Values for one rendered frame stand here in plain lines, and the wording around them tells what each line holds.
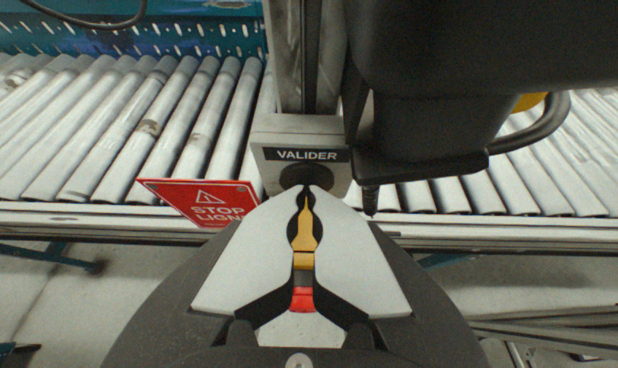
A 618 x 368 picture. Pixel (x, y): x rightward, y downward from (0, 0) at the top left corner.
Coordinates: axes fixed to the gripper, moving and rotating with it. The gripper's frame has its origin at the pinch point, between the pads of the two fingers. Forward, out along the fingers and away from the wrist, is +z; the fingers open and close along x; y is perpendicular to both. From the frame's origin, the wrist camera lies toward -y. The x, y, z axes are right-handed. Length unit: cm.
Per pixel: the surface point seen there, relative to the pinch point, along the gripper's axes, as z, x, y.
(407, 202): 20.3, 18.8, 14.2
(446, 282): 51, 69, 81
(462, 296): 46, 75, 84
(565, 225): 16, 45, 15
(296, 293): 0.7, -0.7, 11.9
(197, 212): 7.9, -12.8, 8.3
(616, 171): 27, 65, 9
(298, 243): 2.8, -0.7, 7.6
